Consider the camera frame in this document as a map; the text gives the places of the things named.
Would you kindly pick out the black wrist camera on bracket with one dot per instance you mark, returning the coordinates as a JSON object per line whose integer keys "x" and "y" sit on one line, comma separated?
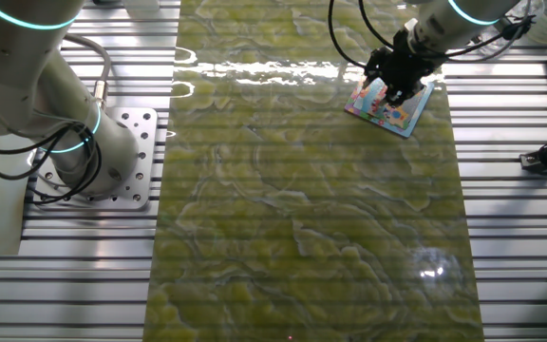
{"x": 518, "y": 27}

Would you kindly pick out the clear plastic cup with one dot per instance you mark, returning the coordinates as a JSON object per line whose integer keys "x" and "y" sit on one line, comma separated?
{"x": 532, "y": 5}

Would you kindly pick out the colourful jigsaw puzzle piece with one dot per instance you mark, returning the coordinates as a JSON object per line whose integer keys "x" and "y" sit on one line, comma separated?
{"x": 373, "y": 97}

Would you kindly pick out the green marble pattern mat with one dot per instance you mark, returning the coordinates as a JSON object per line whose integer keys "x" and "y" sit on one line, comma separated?
{"x": 278, "y": 214}

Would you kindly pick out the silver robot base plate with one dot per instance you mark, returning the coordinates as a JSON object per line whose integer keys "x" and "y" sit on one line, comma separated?
{"x": 143, "y": 142}

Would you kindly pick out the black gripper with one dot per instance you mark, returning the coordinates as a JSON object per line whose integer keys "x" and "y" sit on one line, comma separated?
{"x": 401, "y": 64}

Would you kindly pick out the bus picture puzzle board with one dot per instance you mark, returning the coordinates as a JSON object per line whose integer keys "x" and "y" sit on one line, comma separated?
{"x": 409, "y": 116}

